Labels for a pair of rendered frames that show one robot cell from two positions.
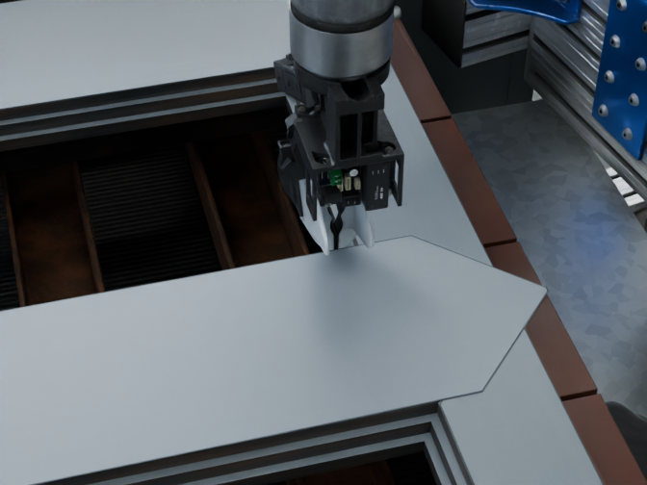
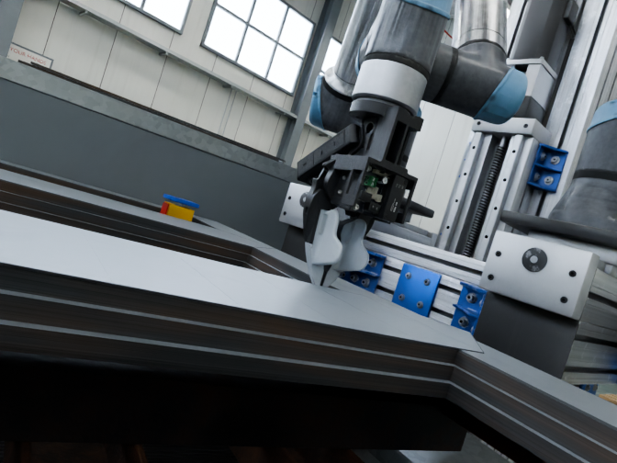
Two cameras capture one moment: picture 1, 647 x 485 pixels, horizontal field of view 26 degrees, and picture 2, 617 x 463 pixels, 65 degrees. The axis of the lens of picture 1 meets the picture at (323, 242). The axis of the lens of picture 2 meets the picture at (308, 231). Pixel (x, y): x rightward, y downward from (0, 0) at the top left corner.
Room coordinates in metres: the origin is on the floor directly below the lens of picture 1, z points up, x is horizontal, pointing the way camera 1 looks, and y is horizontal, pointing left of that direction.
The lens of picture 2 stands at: (0.33, 0.18, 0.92)
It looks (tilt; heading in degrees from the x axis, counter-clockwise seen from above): 1 degrees down; 343
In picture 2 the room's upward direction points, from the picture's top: 18 degrees clockwise
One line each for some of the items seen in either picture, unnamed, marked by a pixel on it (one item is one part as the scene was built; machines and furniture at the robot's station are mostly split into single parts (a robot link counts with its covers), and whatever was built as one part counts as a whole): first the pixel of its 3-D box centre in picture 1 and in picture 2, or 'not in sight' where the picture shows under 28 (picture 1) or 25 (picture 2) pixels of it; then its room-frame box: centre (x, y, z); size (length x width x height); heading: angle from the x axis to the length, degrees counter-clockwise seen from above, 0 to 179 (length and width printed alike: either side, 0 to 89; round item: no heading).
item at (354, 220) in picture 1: (359, 220); (349, 257); (0.84, -0.03, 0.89); 0.06 x 0.03 x 0.09; 15
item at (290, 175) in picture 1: (308, 168); (325, 207); (0.86, 0.01, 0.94); 0.05 x 0.02 x 0.09; 105
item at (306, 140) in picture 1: (343, 124); (369, 163); (0.84, -0.02, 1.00); 0.09 x 0.08 x 0.12; 15
